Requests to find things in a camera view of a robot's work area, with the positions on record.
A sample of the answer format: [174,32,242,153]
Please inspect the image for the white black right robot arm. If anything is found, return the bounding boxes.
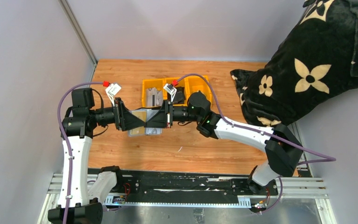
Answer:
[145,91,303,194]

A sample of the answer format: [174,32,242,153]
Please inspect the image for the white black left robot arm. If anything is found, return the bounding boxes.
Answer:
[48,83,143,224]

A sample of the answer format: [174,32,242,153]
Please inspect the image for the black card holders in bin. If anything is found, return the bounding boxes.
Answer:
[167,87,186,105]

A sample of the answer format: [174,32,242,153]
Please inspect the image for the yellow bin with cards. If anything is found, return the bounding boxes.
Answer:
[142,78,167,107]

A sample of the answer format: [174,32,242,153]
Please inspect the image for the silver cards in bin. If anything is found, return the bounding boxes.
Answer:
[145,88,163,107]

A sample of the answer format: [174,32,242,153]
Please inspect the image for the yellow bin with holders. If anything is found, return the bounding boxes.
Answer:
[163,79,187,106]

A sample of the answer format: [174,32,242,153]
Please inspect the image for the yellow bin right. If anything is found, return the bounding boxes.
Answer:
[185,76,213,103]

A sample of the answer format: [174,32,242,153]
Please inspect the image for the black plush flower blanket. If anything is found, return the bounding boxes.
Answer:
[230,0,358,126]

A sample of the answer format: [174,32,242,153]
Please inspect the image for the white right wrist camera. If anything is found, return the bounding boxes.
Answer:
[163,84,177,102]

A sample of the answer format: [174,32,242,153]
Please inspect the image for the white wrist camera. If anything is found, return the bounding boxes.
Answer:
[105,83,122,106]
[163,84,177,102]

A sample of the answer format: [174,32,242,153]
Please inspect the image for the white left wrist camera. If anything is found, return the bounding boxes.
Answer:
[105,83,122,106]

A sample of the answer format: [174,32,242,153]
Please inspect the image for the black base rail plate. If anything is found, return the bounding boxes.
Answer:
[86,168,279,205]

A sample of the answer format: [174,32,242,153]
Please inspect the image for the aluminium corner frame post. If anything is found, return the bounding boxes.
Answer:
[58,0,98,67]

